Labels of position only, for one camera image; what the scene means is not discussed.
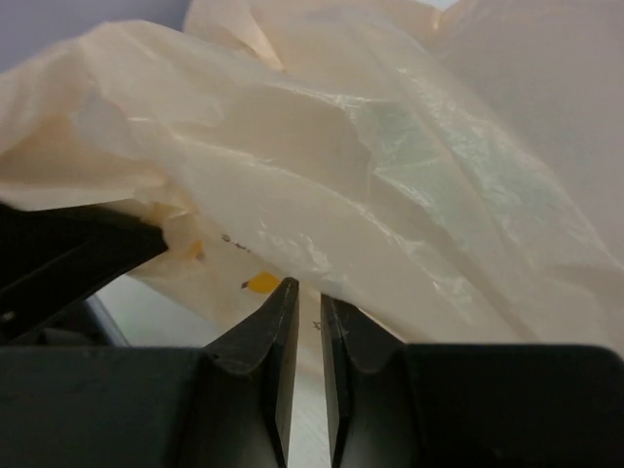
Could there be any translucent peach plastic bag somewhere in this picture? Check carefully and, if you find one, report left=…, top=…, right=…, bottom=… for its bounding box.
left=1, top=1, right=623, bottom=351

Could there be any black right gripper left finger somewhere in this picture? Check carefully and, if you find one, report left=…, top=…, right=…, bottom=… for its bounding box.
left=179, top=278, right=298, bottom=467

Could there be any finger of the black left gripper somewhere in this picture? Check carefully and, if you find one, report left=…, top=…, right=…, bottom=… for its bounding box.
left=1, top=204, right=168, bottom=341

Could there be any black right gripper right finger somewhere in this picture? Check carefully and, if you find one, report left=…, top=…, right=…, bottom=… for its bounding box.
left=321, top=294, right=429, bottom=468

